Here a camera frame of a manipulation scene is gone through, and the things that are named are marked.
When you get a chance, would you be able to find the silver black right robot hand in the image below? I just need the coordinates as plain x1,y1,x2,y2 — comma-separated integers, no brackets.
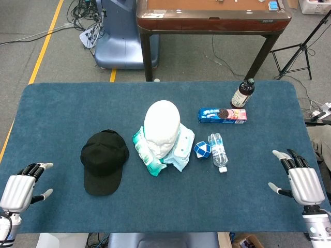
268,148,326,207

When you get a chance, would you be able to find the blue cookie box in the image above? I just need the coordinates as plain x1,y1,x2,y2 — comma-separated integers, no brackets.
198,107,247,124

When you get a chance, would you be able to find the black tripod stand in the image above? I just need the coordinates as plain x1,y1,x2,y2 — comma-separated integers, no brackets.
269,10,331,81

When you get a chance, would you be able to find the blue white snake cube ball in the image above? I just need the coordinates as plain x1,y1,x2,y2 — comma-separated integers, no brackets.
193,141,212,160

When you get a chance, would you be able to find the khaki fabric bundle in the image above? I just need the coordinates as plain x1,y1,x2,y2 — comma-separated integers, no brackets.
307,125,331,164

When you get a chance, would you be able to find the blue carpet table cover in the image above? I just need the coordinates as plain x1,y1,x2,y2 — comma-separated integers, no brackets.
0,80,331,235

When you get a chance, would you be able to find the white plastic container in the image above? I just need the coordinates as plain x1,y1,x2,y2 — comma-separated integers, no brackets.
36,232,89,248

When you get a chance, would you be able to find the black cable bundle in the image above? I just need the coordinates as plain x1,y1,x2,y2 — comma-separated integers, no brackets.
67,0,108,56

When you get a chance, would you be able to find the white multi-socket board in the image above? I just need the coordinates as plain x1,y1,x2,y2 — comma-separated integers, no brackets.
79,25,103,49

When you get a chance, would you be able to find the green wet wipes pack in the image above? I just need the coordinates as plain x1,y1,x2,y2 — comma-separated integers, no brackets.
132,126,168,177

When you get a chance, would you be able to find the black baseball cap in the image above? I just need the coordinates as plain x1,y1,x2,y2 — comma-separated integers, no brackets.
80,129,130,196

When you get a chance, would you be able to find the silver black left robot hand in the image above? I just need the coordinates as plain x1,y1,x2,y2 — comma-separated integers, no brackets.
0,162,54,214

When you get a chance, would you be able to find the dark tea bottle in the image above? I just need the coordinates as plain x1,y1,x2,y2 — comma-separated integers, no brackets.
230,78,256,109

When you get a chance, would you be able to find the white plastic basket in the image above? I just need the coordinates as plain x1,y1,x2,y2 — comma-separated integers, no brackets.
298,0,331,15

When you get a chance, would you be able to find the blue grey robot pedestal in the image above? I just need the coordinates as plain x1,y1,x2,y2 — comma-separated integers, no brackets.
94,0,160,70

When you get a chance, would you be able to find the brown mahjong table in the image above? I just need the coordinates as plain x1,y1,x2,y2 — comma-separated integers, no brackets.
136,0,292,82

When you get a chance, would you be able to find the light blue wet wipes pack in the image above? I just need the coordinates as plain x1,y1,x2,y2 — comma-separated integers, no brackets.
163,123,195,173

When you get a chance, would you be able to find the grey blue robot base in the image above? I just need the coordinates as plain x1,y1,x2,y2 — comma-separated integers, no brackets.
107,232,219,248

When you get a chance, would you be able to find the white power strip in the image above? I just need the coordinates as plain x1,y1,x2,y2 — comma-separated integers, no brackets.
311,102,331,119

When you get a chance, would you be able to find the clear plastic water bottle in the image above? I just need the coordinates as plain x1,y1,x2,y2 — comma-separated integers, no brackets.
207,132,230,173

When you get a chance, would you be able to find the white foam mannequin head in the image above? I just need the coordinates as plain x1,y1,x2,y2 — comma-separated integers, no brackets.
144,100,181,160

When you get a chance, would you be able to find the brown cardboard box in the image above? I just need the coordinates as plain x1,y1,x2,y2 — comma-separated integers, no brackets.
231,233,265,248

